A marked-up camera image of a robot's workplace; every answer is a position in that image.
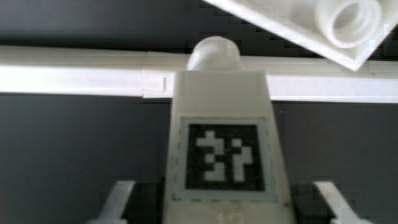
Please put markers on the white square table top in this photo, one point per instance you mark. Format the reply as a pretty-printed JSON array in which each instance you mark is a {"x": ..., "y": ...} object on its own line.
[{"x": 338, "y": 27}]

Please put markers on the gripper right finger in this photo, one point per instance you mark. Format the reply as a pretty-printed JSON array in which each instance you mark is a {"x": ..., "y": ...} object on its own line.
[{"x": 320, "y": 204}]

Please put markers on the white table leg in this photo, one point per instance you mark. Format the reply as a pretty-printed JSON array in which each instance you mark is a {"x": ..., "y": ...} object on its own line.
[{"x": 226, "y": 182}]

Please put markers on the white U-shaped obstacle fence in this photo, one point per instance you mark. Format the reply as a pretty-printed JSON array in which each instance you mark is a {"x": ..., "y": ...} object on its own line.
[{"x": 130, "y": 73}]

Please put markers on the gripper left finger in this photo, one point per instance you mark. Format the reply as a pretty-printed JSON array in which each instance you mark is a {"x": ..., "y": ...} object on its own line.
[{"x": 133, "y": 204}]

